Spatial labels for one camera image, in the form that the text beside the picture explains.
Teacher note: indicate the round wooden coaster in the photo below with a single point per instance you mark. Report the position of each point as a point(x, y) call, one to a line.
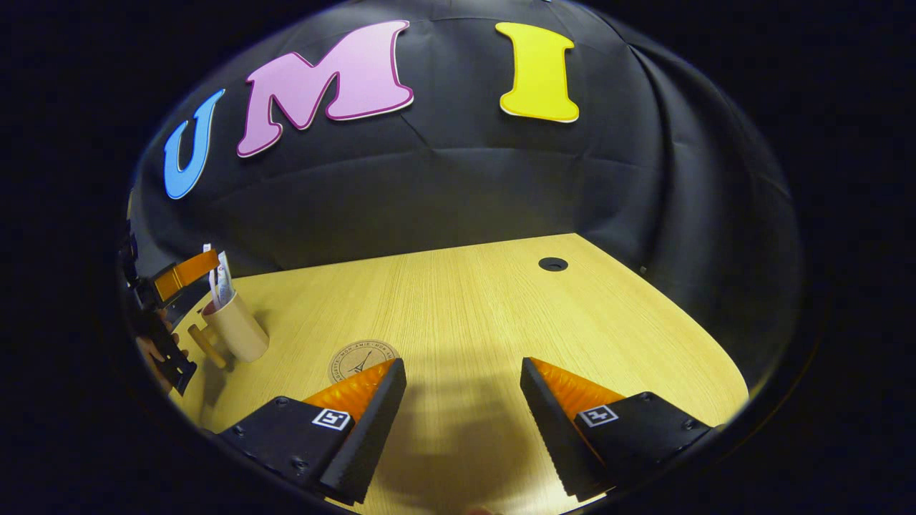
point(358, 354)

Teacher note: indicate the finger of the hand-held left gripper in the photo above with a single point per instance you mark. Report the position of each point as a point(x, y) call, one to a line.
point(186, 275)
point(187, 304)

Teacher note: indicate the black backdrop cloth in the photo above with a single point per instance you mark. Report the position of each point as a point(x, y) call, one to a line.
point(465, 186)

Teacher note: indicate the wooden desktop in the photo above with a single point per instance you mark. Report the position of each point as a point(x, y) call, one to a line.
point(486, 315)

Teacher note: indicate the black desk grommet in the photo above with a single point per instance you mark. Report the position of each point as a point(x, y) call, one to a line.
point(553, 264)

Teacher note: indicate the white toothpaste tube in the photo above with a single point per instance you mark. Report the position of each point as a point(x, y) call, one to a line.
point(225, 279)

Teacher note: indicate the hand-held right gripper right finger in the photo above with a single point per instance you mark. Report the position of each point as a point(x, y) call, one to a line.
point(547, 422)

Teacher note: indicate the beige cup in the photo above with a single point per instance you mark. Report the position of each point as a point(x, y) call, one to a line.
point(240, 332)

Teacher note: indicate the white toothbrush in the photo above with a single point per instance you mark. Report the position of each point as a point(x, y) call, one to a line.
point(209, 268)

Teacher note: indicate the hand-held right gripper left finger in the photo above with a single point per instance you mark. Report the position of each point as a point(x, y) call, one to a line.
point(379, 418)

